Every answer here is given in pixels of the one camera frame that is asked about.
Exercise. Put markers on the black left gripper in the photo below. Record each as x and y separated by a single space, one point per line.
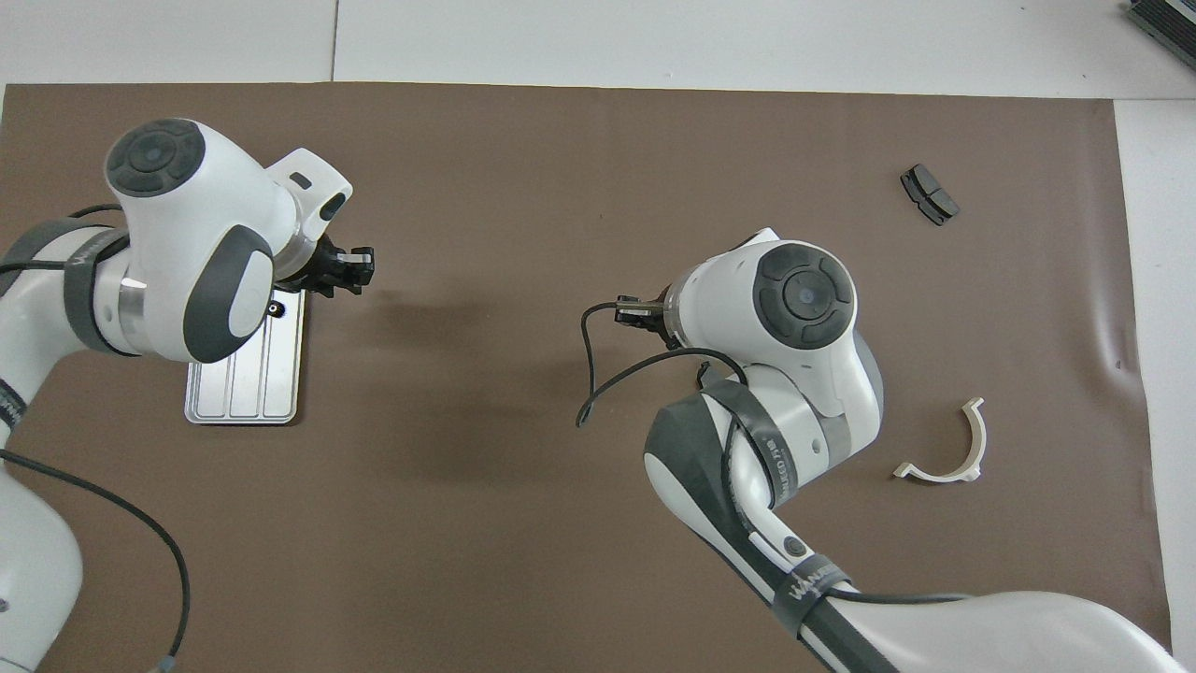
304 271

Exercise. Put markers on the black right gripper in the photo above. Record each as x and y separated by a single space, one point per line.
640 313

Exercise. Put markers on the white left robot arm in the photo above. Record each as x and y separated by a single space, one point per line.
177 234

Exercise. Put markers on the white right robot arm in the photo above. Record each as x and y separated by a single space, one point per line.
794 374

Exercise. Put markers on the silver metal tray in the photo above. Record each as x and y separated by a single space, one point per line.
243 393

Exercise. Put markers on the brown table mat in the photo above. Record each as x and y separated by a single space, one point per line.
486 514

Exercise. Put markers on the dark ribbed metal device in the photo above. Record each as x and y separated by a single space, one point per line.
1168 23

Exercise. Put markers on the white curved plastic bracket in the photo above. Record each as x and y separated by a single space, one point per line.
977 439

